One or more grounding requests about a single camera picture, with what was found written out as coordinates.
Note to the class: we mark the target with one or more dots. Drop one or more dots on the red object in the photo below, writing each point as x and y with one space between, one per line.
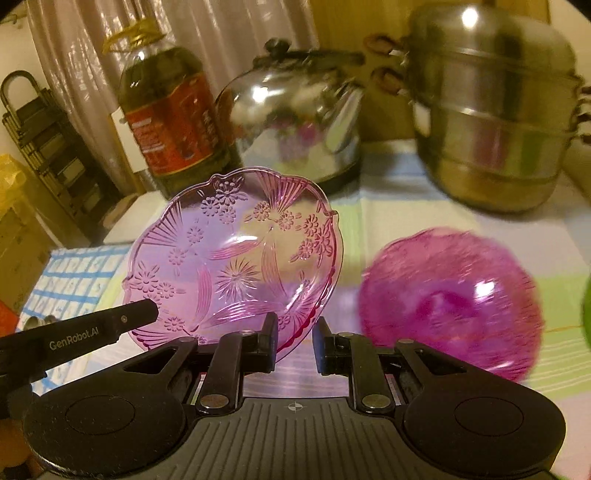
5 318

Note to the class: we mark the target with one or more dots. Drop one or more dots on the stainless steel steamer pot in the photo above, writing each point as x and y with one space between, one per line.
494 129

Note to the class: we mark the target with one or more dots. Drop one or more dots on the pink glass flower-pattern plate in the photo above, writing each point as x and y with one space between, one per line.
231 240

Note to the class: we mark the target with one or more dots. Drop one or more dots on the blue checkered cloth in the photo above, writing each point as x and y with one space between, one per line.
74 281

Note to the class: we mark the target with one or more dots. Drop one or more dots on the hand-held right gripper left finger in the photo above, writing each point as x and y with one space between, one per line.
268 346

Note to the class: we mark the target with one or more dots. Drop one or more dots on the green plastic bowl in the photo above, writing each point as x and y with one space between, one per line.
587 309

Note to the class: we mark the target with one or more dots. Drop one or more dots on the cooking oil bottle red label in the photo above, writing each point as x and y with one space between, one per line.
171 124

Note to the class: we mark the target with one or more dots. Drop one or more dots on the cardboard box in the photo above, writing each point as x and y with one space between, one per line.
18 258

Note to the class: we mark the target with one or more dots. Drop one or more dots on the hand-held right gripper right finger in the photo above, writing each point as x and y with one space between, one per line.
319 355

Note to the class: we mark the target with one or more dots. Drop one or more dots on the stainless steel kettle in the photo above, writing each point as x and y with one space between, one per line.
286 120

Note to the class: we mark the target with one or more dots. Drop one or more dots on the yellow plastic bag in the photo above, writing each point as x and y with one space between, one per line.
9 184

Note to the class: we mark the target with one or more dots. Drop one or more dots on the translucent plastic curtain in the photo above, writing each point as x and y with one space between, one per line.
221 27

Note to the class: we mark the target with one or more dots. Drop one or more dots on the magenta glass bowl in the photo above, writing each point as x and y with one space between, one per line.
452 304

